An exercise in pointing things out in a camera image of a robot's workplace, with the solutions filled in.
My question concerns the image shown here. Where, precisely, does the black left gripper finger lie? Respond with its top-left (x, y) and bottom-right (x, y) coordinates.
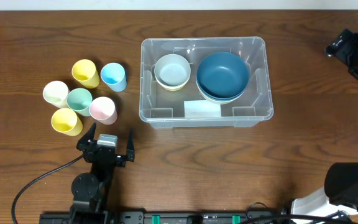
top-left (126, 129), bottom-right (135, 162)
top-left (76, 123), bottom-right (97, 151)

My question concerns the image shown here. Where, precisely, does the pink cup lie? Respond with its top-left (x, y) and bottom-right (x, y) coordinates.
top-left (89, 96), bottom-right (117, 125)

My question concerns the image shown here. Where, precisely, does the mint green cup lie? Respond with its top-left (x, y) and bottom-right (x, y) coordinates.
top-left (67, 88), bottom-right (93, 117)

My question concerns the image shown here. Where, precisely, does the cream white cup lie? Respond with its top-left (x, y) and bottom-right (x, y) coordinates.
top-left (42, 81), bottom-right (70, 108)

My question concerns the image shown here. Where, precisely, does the yellow cup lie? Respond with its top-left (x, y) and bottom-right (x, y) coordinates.
top-left (71, 59), bottom-right (100, 88)
top-left (51, 108), bottom-right (83, 136)

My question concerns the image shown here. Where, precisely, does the light blue cup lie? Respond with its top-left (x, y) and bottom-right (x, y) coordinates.
top-left (101, 63), bottom-right (127, 92)

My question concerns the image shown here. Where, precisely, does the small white bowl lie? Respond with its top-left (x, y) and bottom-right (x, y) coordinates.
top-left (156, 77), bottom-right (190, 86)

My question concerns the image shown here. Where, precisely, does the small yellow bowl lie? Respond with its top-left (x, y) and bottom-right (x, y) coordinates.
top-left (160, 83), bottom-right (185, 91)

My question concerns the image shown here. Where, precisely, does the small light grey bowl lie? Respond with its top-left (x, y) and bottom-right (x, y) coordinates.
top-left (154, 54), bottom-right (191, 79)

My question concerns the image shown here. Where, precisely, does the dark blue bowl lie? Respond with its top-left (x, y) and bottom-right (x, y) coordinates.
top-left (196, 52), bottom-right (250, 85)
top-left (196, 82), bottom-right (248, 100)

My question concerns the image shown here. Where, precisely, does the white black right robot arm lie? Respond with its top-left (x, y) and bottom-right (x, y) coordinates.
top-left (288, 29), bottom-right (358, 223)

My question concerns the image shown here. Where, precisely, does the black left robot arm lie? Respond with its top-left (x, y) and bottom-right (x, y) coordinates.
top-left (70, 123), bottom-right (135, 223)

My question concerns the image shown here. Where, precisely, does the clear plastic storage container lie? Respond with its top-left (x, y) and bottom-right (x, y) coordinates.
top-left (139, 36), bottom-right (274, 129)

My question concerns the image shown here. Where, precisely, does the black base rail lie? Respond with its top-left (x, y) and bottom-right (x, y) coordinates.
top-left (39, 210), bottom-right (275, 224)

